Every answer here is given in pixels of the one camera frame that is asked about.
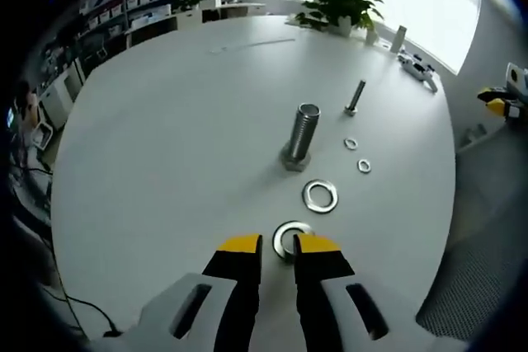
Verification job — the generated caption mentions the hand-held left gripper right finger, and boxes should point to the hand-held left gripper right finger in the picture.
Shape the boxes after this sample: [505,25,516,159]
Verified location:
[291,232,393,352]

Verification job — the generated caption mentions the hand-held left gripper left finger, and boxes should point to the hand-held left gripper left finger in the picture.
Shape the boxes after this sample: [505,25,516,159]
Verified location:
[139,232,264,352]

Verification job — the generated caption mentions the large steel washer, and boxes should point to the large steel washer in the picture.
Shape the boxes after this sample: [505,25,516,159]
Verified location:
[271,220,316,264]
[301,178,340,214]

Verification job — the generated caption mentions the thin threaded steel stud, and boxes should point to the thin threaded steel stud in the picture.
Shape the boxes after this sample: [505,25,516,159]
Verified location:
[344,79,368,116]

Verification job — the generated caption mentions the thick threaded steel stud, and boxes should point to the thick threaded steel stud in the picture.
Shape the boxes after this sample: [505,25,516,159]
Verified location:
[280,101,322,173]

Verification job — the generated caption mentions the white handheld device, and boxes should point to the white handheld device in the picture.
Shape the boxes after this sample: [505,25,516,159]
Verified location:
[397,49,439,94]

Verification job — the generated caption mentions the white upright box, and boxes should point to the white upright box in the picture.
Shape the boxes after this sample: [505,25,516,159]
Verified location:
[389,25,408,54]

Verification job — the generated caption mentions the grey mesh chair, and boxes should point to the grey mesh chair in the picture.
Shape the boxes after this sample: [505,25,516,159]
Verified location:
[415,120,528,341]

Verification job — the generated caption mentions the potted green plant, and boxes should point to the potted green plant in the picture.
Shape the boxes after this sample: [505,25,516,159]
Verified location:
[294,0,385,37]

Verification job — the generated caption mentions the white office desk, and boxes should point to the white office desk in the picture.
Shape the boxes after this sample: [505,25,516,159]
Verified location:
[176,0,266,28]

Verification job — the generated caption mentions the black mouse cable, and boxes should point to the black mouse cable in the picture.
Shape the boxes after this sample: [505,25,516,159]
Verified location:
[52,279,123,339]

